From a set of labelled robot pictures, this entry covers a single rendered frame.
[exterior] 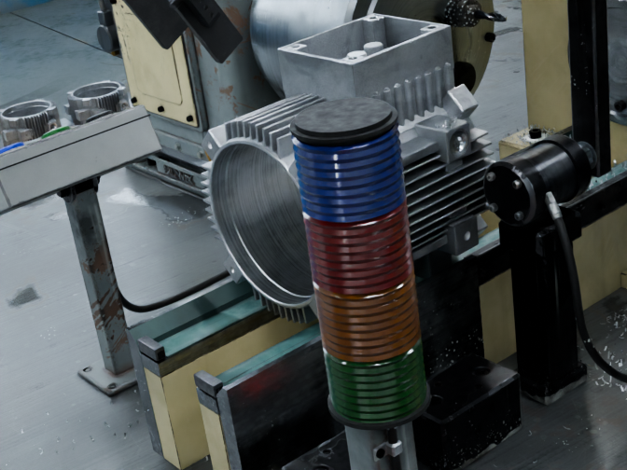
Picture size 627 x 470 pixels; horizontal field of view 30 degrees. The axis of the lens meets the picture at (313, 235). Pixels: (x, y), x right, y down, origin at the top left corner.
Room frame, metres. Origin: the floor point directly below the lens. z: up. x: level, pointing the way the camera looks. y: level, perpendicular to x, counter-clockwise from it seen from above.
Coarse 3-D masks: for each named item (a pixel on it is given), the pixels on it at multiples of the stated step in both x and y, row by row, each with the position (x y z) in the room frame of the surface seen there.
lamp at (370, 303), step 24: (408, 288) 0.59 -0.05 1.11; (336, 312) 0.59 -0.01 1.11; (360, 312) 0.58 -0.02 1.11; (384, 312) 0.58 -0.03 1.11; (408, 312) 0.59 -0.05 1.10; (336, 336) 0.59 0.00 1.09; (360, 336) 0.58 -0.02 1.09; (384, 336) 0.58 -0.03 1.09; (408, 336) 0.59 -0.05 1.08; (360, 360) 0.58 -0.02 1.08
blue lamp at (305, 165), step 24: (360, 144) 0.58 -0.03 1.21; (384, 144) 0.59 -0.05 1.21; (312, 168) 0.59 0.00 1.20; (336, 168) 0.58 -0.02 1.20; (360, 168) 0.58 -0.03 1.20; (384, 168) 0.59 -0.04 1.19; (312, 192) 0.59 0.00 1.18; (336, 192) 0.58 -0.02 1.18; (360, 192) 0.58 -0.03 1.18; (384, 192) 0.59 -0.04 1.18; (312, 216) 0.59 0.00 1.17; (336, 216) 0.58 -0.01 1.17; (360, 216) 0.58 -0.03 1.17
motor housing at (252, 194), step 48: (240, 144) 0.97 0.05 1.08; (288, 144) 0.91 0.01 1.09; (432, 144) 0.94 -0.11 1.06; (480, 144) 0.97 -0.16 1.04; (240, 192) 1.01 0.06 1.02; (288, 192) 1.04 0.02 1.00; (432, 192) 0.92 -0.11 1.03; (480, 192) 0.97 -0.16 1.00; (240, 240) 0.99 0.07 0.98; (288, 240) 1.01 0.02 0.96; (432, 240) 0.94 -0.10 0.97; (288, 288) 0.95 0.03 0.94
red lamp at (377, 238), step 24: (384, 216) 0.59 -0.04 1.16; (408, 216) 0.60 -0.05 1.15; (312, 240) 0.60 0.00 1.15; (336, 240) 0.58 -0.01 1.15; (360, 240) 0.58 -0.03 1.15; (384, 240) 0.58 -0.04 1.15; (408, 240) 0.60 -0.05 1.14; (312, 264) 0.60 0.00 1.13; (336, 264) 0.59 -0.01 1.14; (360, 264) 0.58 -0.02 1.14; (384, 264) 0.58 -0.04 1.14; (408, 264) 0.60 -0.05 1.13; (336, 288) 0.59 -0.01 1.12; (360, 288) 0.58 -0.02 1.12; (384, 288) 0.58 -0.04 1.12
